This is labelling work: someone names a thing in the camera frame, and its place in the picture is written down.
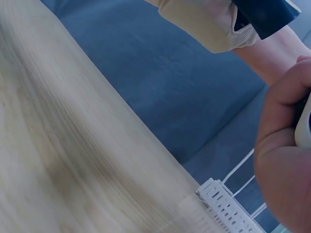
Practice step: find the white and black rounded object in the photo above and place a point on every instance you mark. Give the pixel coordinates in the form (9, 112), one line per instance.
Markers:
(303, 131)

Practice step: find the person's right thumb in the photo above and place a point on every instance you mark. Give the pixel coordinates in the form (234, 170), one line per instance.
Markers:
(284, 85)

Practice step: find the black wrist band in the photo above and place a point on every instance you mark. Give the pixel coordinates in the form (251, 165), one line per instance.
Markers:
(267, 14)

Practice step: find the person's right hand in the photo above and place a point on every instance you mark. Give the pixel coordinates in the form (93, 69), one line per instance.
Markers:
(279, 170)

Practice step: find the person's left forearm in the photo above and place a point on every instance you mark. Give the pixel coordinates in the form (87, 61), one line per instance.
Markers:
(274, 53)

